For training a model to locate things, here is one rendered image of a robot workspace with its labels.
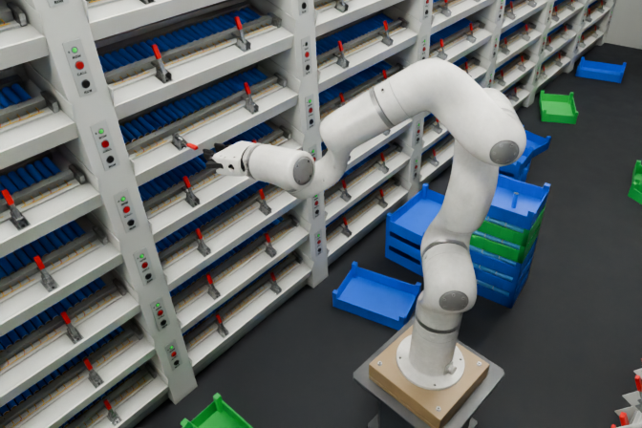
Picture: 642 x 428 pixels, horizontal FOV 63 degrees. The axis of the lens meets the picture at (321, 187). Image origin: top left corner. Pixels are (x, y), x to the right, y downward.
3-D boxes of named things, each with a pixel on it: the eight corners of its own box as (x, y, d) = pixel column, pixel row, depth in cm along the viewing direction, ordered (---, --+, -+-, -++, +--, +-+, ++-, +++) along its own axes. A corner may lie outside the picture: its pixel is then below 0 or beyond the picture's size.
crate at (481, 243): (538, 234, 205) (542, 218, 201) (522, 264, 192) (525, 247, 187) (465, 209, 220) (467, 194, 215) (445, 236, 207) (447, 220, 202)
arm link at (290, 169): (284, 157, 124) (259, 137, 117) (325, 164, 115) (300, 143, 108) (268, 188, 122) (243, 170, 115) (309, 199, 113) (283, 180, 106)
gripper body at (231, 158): (245, 185, 119) (216, 178, 127) (276, 166, 125) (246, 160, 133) (235, 156, 116) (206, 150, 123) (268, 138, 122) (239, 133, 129)
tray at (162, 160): (296, 104, 172) (301, 81, 165) (136, 188, 136) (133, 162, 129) (255, 74, 180) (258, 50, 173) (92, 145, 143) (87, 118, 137)
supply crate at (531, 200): (546, 201, 196) (550, 183, 191) (529, 230, 183) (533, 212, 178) (470, 178, 211) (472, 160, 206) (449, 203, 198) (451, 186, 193)
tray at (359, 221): (405, 197, 258) (415, 178, 248) (325, 263, 222) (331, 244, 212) (374, 173, 266) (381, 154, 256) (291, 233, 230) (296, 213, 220)
